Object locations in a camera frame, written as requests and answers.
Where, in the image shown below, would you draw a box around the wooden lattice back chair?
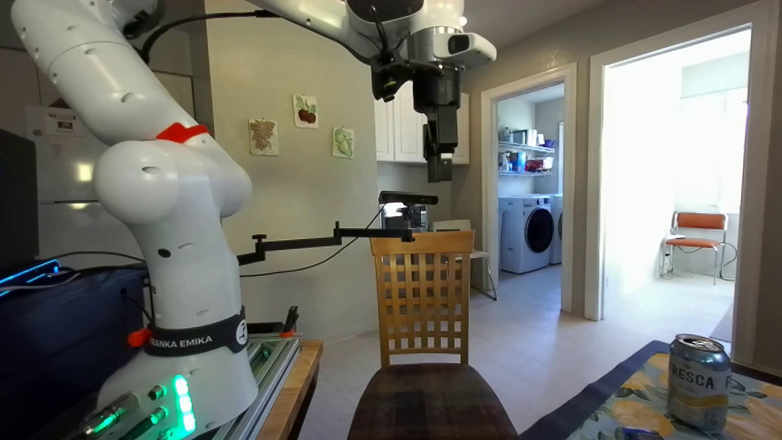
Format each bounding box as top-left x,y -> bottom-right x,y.
347,230 -> 520,440

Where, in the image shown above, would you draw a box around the laundry room shelf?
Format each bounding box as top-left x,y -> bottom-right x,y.
499,121 -> 561,183

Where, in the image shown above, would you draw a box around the brown fruit wall picture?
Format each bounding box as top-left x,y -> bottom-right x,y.
246,116 -> 281,158

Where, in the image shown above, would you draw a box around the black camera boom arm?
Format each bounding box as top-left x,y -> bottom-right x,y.
234,216 -> 418,268

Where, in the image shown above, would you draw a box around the black orange clamp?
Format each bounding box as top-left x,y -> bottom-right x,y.
246,302 -> 302,342

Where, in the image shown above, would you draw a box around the black monitor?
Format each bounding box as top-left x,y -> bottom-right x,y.
0,126 -> 42,276

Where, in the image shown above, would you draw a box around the silver soda can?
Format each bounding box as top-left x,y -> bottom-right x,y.
667,329 -> 733,435

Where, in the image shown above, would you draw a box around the white wall cabinets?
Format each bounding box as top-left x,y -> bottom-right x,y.
372,80 -> 472,168

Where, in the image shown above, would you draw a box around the black stereo camera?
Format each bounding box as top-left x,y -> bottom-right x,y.
375,187 -> 439,232

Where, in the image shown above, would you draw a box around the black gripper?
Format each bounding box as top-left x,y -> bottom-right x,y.
411,65 -> 463,186

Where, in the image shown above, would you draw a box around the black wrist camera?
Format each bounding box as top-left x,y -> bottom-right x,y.
369,56 -> 421,104

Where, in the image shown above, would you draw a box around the red fruit wall picture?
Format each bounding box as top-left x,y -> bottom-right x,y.
291,93 -> 319,131

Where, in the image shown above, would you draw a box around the white washing machine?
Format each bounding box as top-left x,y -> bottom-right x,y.
499,192 -> 560,276

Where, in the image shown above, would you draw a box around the white refrigerator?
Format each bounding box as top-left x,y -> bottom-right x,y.
21,104 -> 152,264

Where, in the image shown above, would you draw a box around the orange metal chair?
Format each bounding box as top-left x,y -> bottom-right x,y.
658,207 -> 731,282

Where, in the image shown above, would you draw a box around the green fruit wall picture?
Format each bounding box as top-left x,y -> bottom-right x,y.
330,124 -> 356,161

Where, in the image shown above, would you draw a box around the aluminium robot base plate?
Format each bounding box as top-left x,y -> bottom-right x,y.
46,333 -> 302,440

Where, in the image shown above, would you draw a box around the wooden mounting board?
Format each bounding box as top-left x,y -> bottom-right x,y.
257,340 -> 324,440

